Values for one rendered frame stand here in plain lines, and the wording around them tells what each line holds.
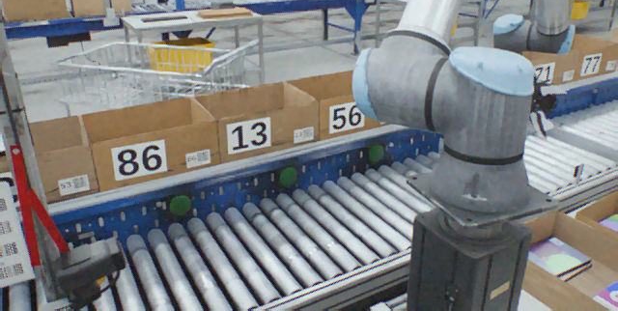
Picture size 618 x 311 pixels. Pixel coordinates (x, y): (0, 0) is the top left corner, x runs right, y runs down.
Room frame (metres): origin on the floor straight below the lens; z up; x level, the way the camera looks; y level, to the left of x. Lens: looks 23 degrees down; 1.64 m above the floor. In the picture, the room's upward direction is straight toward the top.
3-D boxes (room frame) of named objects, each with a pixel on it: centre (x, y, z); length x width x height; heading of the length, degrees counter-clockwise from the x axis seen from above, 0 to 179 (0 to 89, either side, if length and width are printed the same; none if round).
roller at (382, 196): (1.54, -0.25, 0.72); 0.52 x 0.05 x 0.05; 31
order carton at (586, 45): (2.77, -1.43, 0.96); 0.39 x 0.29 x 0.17; 121
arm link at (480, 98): (0.89, -0.30, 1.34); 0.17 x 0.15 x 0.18; 55
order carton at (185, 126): (1.57, 0.60, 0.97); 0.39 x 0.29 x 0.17; 121
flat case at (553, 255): (1.16, -0.64, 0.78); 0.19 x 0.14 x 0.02; 118
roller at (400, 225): (1.51, -0.19, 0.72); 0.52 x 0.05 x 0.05; 31
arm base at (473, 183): (0.88, -0.31, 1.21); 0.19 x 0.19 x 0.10
